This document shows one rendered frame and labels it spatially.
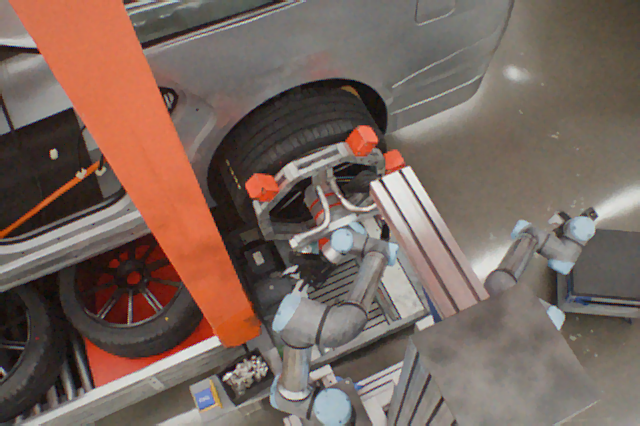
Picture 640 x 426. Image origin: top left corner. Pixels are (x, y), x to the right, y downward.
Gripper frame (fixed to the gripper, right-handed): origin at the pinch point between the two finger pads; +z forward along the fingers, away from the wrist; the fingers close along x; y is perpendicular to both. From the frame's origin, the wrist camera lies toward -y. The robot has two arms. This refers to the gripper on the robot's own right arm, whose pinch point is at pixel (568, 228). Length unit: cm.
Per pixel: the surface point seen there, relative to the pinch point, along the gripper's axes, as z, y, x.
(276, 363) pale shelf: 20, 126, -19
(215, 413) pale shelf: 9, 155, -16
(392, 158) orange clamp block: 15, 38, -61
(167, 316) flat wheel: 17, 154, -61
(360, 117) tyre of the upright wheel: -2, 39, -78
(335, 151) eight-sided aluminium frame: -12, 54, -71
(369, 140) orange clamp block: -14, 42, -67
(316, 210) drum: 1, 74, -59
